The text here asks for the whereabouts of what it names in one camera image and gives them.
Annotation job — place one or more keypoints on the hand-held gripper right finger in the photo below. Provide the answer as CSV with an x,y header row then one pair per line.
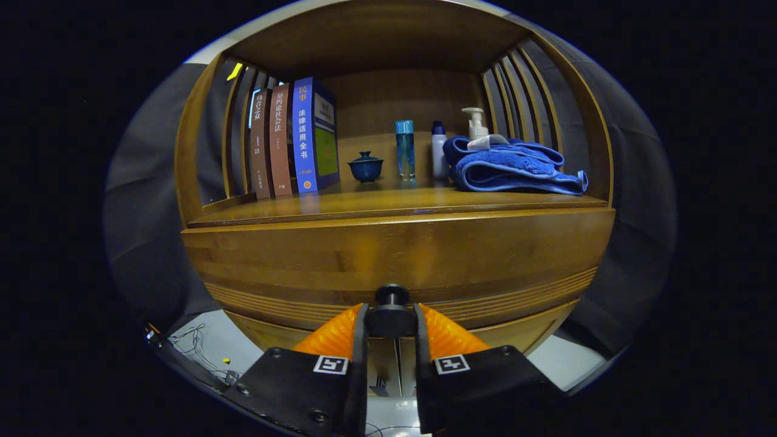
x,y
479,388

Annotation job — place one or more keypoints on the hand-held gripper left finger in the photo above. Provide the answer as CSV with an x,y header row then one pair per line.
x,y
303,394

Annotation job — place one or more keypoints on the wooden drawer with black knob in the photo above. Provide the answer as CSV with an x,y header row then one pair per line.
x,y
394,255

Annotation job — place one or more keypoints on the wooden countertop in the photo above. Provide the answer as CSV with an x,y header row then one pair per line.
x,y
376,203

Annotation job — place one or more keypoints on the wooden cabinet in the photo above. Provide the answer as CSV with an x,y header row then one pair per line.
x,y
394,36

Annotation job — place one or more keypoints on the folded blue towel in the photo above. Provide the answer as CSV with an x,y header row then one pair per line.
x,y
510,173

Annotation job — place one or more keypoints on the blue lidded teacup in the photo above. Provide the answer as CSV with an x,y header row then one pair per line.
x,y
365,169

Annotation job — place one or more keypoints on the white bottle with blue cap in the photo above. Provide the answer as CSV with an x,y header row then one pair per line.
x,y
439,155

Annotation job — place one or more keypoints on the tall blue bottle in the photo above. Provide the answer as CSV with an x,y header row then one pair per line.
x,y
405,152

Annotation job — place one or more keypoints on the reddish brown book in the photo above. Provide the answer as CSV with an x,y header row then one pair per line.
x,y
281,145

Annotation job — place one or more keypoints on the dark brown book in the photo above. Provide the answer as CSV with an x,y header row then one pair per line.
x,y
260,145

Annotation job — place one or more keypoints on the thick blue book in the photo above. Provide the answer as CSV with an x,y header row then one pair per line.
x,y
303,139

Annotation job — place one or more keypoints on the white pump bottle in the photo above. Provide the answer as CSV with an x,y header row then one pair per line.
x,y
477,128

